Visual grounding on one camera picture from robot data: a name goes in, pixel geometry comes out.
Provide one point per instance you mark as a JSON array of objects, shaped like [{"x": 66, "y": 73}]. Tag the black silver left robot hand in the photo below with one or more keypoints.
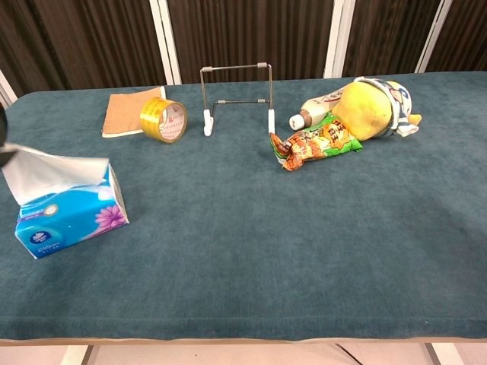
[{"x": 2, "y": 125}]

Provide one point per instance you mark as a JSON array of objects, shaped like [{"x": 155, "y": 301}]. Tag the white tissue sheet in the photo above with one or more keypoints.
[{"x": 49, "y": 171}]

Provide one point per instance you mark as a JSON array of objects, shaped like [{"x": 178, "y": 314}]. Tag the blue tissue pack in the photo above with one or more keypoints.
[{"x": 68, "y": 220}]

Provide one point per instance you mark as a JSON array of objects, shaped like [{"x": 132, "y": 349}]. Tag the dark brown curtain panel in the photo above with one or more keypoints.
[
  {"x": 466, "y": 34},
  {"x": 76, "y": 42},
  {"x": 251, "y": 34},
  {"x": 388, "y": 34}
]

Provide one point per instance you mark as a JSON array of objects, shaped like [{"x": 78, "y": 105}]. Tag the brown paper notebook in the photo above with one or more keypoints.
[{"x": 123, "y": 110}]

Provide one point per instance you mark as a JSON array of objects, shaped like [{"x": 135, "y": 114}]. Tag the yellow packing tape roll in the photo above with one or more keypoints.
[{"x": 152, "y": 114}]

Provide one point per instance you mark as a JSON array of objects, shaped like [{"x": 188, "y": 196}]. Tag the white table leg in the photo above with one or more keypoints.
[
  {"x": 445, "y": 354},
  {"x": 76, "y": 355}
]

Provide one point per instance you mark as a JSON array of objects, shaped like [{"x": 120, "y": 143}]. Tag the blue table cloth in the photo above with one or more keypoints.
[{"x": 243, "y": 247}]

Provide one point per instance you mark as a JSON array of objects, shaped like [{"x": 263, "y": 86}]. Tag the green orange snack bag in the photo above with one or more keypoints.
[{"x": 319, "y": 142}]

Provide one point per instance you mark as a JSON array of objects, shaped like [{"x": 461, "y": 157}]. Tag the beige drink bottle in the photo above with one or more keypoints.
[{"x": 319, "y": 106}]

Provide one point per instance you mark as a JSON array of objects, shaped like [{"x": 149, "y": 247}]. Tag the yellow plush toy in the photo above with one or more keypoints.
[{"x": 365, "y": 110}]

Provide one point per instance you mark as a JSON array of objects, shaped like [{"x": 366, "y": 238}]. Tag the white frame post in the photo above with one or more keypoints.
[
  {"x": 338, "y": 38},
  {"x": 165, "y": 42},
  {"x": 433, "y": 36},
  {"x": 7, "y": 89}
]

